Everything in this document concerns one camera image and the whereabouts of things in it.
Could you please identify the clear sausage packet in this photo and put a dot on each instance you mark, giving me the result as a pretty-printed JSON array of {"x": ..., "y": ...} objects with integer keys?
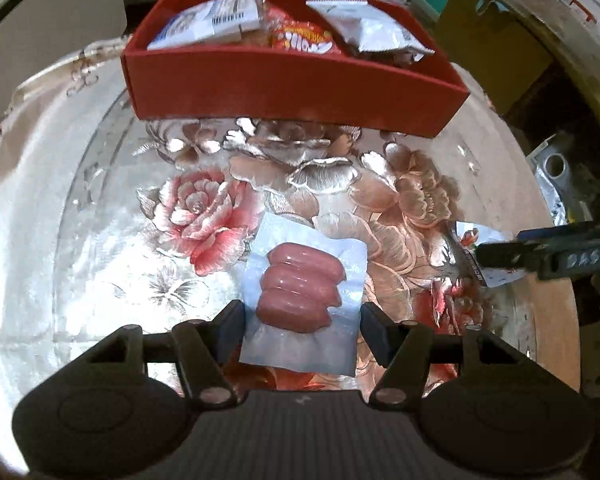
[{"x": 300, "y": 285}]

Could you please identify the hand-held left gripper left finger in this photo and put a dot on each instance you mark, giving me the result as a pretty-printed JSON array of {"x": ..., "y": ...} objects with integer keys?
[{"x": 230, "y": 332}]

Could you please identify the shiny floral tablecloth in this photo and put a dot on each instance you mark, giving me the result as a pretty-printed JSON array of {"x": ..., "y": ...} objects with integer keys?
[{"x": 55, "y": 210}]

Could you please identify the blue white bread packet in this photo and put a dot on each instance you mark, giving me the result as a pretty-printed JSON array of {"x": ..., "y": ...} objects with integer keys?
[{"x": 210, "y": 17}]

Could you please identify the beige cabinet panel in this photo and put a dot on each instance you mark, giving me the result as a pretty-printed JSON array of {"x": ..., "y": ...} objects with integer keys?
[{"x": 40, "y": 60}]

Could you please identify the brown cardboard box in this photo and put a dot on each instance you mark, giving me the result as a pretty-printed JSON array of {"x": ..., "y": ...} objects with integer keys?
[{"x": 490, "y": 45}]

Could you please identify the red cardboard box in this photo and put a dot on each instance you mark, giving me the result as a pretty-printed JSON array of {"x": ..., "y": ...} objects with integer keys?
[{"x": 280, "y": 90}]

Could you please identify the red gummy packet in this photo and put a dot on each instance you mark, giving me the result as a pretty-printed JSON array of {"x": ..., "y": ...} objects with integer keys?
[{"x": 305, "y": 35}]

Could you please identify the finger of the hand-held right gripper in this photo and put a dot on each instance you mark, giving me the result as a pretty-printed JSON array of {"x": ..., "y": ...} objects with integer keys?
[
  {"x": 510, "y": 256},
  {"x": 570, "y": 231}
]

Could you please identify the small white barcode packet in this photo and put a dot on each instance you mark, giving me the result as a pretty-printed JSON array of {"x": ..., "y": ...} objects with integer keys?
[{"x": 467, "y": 232}]

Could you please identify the orange cake packet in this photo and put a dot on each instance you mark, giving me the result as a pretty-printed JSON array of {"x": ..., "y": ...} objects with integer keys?
[{"x": 255, "y": 37}]

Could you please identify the wooden desk with glass top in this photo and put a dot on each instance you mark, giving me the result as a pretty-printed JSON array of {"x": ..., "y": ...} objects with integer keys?
[{"x": 570, "y": 25}]

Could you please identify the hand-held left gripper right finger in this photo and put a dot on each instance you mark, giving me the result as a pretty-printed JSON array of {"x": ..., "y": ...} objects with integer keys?
[{"x": 376, "y": 334}]

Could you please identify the long white snack packet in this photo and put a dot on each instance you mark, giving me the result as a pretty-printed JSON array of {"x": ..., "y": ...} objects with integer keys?
[{"x": 375, "y": 25}]

